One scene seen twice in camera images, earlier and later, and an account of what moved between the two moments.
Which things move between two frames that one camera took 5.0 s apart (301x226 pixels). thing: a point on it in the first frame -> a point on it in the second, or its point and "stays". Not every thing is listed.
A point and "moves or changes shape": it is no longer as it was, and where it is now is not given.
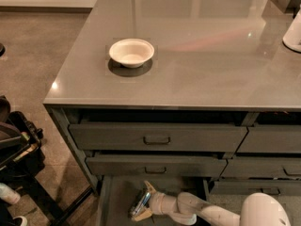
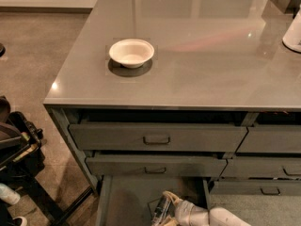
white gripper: (155, 201) -> (187, 213)
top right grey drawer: (271, 138) stays
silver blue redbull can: (141, 204) moves or changes shape
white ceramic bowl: (132, 52) stays
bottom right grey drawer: (278, 187) stays
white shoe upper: (8, 194) stays
